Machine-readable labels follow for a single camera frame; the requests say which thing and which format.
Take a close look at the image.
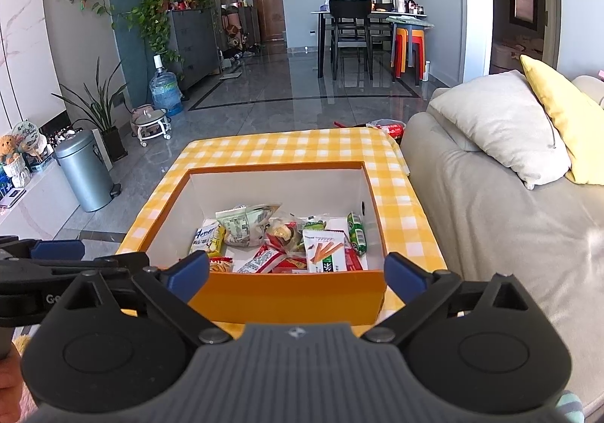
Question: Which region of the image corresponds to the round paper fan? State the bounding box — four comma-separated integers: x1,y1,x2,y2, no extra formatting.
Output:
12,121,43,155

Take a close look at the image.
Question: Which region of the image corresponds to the yellow pillow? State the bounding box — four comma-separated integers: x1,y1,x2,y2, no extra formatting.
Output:
519,54,604,185

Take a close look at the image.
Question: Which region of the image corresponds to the black dining chair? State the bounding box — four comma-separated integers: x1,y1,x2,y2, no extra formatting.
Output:
329,0,373,80

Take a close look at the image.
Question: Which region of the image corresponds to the teddy bear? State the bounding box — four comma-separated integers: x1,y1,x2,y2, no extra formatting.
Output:
0,134,24,165

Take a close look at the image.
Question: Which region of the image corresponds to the blue water bottle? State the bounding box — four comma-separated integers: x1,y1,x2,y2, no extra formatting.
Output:
150,54,184,117

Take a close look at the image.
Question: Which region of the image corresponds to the dining table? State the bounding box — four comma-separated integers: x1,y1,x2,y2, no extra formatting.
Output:
310,9,428,80

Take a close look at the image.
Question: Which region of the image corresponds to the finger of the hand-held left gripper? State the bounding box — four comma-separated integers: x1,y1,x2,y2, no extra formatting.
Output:
0,252,149,282
0,237,86,262

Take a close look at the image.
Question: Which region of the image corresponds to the potted long-leaf plant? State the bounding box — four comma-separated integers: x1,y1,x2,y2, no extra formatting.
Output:
52,57,129,162

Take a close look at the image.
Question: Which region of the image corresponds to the grey drawer cabinet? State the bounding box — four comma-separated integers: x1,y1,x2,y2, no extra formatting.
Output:
167,8,222,91

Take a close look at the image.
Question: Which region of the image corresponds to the brown door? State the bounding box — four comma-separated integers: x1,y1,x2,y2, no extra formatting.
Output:
252,0,286,44

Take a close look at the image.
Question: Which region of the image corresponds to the orange plastic stool stack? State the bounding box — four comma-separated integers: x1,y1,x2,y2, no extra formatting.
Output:
391,24,428,85

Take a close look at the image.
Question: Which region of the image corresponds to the clear packet of candies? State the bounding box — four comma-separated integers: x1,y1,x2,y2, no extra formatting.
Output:
267,215,307,255

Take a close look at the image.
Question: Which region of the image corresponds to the person's left hand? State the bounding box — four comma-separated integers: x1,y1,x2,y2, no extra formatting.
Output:
0,350,24,423

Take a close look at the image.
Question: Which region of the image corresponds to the white wheeled stool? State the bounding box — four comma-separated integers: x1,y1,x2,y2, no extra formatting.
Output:
131,105,171,148

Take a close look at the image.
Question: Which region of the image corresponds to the white TV console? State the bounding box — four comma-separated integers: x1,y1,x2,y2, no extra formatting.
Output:
0,163,81,242

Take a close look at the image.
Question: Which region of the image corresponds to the yellow checked tablecloth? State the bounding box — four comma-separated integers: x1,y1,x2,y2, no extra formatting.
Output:
116,127,448,339

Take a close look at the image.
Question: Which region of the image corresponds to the white packet with stick picture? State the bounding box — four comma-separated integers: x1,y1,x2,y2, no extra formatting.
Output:
302,229,350,274

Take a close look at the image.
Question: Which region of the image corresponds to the green raisin packet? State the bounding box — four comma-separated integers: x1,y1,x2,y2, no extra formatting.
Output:
347,213,368,256

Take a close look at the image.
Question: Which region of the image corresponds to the red packet with white label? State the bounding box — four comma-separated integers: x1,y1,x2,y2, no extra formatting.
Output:
236,246,285,274

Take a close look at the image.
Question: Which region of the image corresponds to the teal striped cloth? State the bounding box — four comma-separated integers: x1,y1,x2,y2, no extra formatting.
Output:
557,392,586,423

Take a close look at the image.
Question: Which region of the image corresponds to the red snack package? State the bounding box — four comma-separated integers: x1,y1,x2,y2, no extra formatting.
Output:
367,120,407,141

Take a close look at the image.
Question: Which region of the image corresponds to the beige sofa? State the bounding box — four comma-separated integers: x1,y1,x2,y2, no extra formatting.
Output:
401,74,604,405

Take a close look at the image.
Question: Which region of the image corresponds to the grey metal trash can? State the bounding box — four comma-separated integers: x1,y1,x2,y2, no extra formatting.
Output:
54,129,121,212

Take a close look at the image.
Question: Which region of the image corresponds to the trailing green plant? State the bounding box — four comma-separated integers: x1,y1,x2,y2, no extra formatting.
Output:
125,0,186,66

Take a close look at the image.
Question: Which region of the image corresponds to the orange cardboard box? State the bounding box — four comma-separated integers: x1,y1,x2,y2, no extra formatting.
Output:
140,161,388,326

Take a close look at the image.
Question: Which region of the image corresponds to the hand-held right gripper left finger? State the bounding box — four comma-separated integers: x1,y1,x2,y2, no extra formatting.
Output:
49,251,232,343

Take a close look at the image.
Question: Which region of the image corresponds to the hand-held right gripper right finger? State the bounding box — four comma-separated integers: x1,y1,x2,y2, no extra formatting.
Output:
362,252,543,343

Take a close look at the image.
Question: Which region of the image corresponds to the green white chip packet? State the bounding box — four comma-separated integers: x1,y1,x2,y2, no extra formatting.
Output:
216,203,283,247

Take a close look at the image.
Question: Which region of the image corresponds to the white blue chip packet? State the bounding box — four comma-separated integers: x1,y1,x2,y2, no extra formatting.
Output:
190,222,226,258

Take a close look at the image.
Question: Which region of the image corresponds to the beige pillow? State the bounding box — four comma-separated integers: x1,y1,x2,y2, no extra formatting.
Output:
427,70,572,190

